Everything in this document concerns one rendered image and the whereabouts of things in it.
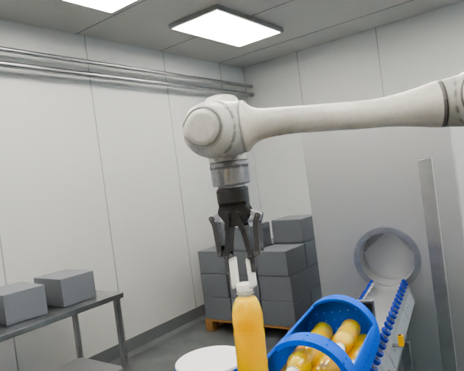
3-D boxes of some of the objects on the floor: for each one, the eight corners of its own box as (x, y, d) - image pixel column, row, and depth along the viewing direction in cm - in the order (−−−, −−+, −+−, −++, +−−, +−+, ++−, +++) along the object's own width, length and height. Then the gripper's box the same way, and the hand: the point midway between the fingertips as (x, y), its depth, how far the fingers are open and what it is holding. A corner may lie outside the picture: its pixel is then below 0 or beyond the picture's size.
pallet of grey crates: (331, 316, 521) (318, 213, 519) (297, 342, 457) (283, 224, 454) (245, 309, 593) (233, 218, 590) (206, 330, 528) (193, 229, 526)
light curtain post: (475, 515, 215) (431, 157, 212) (476, 525, 210) (431, 157, 206) (460, 512, 218) (417, 159, 215) (460, 522, 212) (417, 160, 209)
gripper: (270, 181, 106) (283, 282, 106) (208, 188, 113) (220, 283, 114) (258, 183, 99) (272, 291, 100) (193, 191, 107) (205, 291, 107)
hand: (242, 272), depth 107 cm, fingers closed on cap, 4 cm apart
